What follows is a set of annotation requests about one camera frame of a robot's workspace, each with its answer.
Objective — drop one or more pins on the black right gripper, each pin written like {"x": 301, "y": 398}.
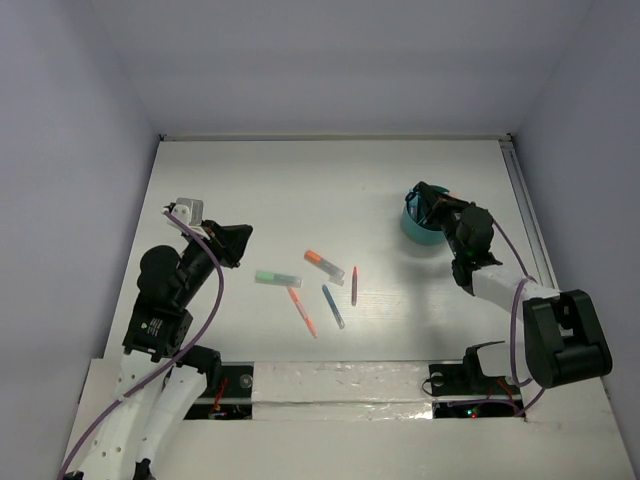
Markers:
{"x": 435, "y": 207}

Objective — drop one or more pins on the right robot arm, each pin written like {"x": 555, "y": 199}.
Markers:
{"x": 563, "y": 339}

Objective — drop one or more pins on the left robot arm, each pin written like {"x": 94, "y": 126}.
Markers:
{"x": 162, "y": 373}

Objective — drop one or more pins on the blue pen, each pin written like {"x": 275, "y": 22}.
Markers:
{"x": 333, "y": 306}

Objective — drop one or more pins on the teal round organizer container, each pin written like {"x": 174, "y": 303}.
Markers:
{"x": 423, "y": 235}

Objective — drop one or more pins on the aluminium rail right side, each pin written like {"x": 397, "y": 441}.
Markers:
{"x": 521, "y": 245}

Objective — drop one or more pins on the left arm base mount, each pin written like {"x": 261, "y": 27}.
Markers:
{"x": 229, "y": 399}

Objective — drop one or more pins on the orange pen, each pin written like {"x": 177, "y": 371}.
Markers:
{"x": 304, "y": 315}

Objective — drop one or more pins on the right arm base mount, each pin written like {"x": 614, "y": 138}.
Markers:
{"x": 455, "y": 393}

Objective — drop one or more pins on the red purple pen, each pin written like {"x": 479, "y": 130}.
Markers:
{"x": 354, "y": 286}

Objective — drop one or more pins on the green highlighter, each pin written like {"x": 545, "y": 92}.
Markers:
{"x": 278, "y": 279}

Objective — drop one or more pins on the orange capped highlighter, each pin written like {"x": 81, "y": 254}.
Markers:
{"x": 336, "y": 275}

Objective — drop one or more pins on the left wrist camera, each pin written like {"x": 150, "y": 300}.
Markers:
{"x": 187, "y": 211}

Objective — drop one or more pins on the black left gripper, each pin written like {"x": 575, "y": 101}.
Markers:
{"x": 218, "y": 240}

